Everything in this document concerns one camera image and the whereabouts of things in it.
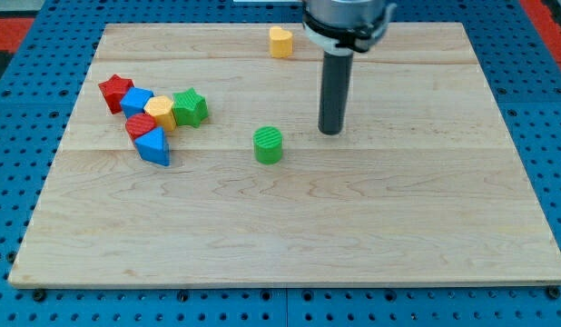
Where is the yellow heart block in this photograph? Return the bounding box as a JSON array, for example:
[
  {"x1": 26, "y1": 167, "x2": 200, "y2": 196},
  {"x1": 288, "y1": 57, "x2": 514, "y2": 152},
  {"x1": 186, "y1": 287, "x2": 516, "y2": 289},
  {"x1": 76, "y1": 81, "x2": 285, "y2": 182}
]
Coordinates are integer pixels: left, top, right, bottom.
[{"x1": 269, "y1": 26, "x2": 293, "y2": 58}]

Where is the red cylinder block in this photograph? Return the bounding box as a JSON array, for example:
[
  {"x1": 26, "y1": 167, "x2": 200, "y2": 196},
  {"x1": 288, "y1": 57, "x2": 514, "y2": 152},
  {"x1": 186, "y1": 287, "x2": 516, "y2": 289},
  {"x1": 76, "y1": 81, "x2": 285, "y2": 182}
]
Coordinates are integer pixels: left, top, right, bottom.
[{"x1": 124, "y1": 114, "x2": 156, "y2": 142}]

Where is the blue triangle block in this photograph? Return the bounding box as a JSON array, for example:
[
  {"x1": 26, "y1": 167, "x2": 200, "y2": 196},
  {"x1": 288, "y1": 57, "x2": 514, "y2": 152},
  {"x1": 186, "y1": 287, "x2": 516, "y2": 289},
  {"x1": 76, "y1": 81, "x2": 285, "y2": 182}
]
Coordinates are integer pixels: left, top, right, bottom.
[{"x1": 134, "y1": 126, "x2": 170, "y2": 166}]

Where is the blue cube block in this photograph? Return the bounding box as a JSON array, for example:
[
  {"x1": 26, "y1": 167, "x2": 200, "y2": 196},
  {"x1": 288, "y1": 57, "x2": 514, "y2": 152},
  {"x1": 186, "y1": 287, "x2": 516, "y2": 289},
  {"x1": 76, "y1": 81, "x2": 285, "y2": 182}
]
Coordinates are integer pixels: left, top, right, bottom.
[{"x1": 120, "y1": 87, "x2": 154, "y2": 118}]

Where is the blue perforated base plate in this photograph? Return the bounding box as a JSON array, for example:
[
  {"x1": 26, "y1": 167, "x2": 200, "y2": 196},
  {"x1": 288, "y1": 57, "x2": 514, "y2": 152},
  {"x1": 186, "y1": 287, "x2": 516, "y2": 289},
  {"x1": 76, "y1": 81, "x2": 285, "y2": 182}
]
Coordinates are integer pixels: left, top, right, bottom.
[{"x1": 0, "y1": 1, "x2": 561, "y2": 326}]

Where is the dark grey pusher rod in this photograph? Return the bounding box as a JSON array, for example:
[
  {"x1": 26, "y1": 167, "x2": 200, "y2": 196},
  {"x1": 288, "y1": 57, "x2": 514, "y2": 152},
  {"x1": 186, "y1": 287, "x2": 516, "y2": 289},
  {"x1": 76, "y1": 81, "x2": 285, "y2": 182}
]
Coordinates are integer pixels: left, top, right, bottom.
[{"x1": 318, "y1": 52, "x2": 353, "y2": 135}]

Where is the green star block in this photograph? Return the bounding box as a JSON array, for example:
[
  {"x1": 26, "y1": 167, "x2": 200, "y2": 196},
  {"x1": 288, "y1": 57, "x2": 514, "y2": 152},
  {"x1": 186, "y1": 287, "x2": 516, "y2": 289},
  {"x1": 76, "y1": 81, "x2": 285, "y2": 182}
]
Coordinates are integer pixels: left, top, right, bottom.
[{"x1": 172, "y1": 87, "x2": 209, "y2": 128}]

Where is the green cylinder block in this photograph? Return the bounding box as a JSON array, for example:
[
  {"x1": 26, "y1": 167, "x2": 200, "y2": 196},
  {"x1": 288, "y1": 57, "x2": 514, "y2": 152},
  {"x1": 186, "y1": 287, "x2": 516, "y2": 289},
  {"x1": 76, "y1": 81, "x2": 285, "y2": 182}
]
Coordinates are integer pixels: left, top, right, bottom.
[{"x1": 252, "y1": 126, "x2": 283, "y2": 164}]

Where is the wooden board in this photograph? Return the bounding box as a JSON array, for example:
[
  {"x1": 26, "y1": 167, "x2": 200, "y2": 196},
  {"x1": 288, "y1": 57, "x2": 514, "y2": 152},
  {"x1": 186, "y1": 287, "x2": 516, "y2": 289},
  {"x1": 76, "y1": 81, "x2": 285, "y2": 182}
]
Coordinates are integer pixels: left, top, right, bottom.
[{"x1": 9, "y1": 23, "x2": 561, "y2": 289}]

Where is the red star block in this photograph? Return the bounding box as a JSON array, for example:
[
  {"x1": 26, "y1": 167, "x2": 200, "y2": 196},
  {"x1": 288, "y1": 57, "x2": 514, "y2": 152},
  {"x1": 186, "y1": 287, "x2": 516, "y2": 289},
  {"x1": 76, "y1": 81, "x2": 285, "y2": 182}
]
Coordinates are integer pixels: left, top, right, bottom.
[{"x1": 98, "y1": 74, "x2": 134, "y2": 114}]

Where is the yellow hexagon block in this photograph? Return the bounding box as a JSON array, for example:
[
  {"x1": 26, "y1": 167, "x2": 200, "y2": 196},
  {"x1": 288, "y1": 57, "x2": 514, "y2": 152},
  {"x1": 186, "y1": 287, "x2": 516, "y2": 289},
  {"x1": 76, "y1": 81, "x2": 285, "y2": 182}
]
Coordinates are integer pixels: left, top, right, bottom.
[{"x1": 143, "y1": 95, "x2": 177, "y2": 132}]

